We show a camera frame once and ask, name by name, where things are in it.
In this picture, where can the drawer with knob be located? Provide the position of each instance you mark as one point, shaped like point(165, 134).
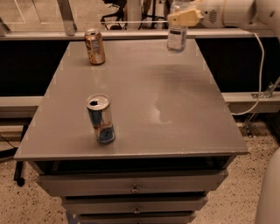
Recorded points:
point(136, 204)
point(132, 183)

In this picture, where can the black caster leg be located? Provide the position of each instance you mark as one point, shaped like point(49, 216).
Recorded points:
point(19, 165)

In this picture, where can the top drawer with knob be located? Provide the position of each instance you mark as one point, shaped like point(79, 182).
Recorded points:
point(132, 183)

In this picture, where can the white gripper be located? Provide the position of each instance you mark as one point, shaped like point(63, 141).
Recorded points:
point(212, 17)

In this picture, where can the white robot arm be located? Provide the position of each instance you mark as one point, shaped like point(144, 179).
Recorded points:
point(251, 16)

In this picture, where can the middle drawer with knob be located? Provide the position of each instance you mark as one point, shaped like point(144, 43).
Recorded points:
point(136, 204)

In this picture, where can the orange soda can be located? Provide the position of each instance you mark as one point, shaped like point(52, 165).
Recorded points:
point(94, 45)

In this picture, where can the grey drawer cabinet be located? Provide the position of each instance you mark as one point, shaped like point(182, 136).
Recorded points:
point(167, 110)

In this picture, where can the blue silver energy drink can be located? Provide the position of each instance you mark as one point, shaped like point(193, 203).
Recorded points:
point(99, 111)

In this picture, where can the bottom drawer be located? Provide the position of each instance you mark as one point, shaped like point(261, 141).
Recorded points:
point(141, 218)

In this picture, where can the clear plastic water bottle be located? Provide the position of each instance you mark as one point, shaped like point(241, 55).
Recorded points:
point(176, 40)

